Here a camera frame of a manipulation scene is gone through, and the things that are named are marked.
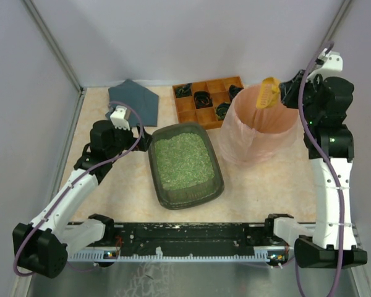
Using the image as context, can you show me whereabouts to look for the dark grey litter box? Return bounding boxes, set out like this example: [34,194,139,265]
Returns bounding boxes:
[148,123,224,210]

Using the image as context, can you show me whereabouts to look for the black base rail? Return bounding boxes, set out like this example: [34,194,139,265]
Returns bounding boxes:
[80,223,291,267]

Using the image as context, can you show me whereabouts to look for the rolled tie yellow floral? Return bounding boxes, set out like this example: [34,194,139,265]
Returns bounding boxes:
[215,102,231,121]

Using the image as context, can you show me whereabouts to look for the trash bin with pink bag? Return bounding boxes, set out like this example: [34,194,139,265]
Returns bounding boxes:
[218,85,299,165]

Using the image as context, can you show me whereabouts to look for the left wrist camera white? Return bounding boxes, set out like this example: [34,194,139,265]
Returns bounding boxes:
[109,105,130,131]

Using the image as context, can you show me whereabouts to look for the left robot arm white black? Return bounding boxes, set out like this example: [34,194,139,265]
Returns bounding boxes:
[12,120,152,278]

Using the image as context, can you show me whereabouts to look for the orange wooden compartment tray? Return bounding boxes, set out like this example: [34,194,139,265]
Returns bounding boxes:
[172,76,244,130]

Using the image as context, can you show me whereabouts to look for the rolled tie orange pattern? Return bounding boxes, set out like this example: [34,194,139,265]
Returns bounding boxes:
[194,91,213,109]

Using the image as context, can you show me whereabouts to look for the folded grey-blue cloth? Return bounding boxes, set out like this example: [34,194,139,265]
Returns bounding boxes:
[108,79,159,127]

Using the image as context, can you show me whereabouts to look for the yellow litter scoop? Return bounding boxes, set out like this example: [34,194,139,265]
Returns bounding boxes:
[256,77,280,109]

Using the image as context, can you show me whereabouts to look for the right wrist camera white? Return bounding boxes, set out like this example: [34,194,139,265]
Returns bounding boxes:
[307,51,343,80]

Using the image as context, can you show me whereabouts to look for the rolled tie green pattern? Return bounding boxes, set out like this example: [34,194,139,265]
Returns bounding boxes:
[174,83,192,98]

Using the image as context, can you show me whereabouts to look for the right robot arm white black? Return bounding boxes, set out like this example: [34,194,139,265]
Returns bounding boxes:
[265,71,368,269]

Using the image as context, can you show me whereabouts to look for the rolled tie dark grey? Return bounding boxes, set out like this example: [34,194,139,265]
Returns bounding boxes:
[228,85,244,101]

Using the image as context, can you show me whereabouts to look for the green litter pellets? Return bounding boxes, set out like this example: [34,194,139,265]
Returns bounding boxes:
[155,133,215,191]

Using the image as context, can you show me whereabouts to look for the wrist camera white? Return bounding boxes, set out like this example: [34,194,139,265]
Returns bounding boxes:
[109,105,130,131]
[307,51,343,80]

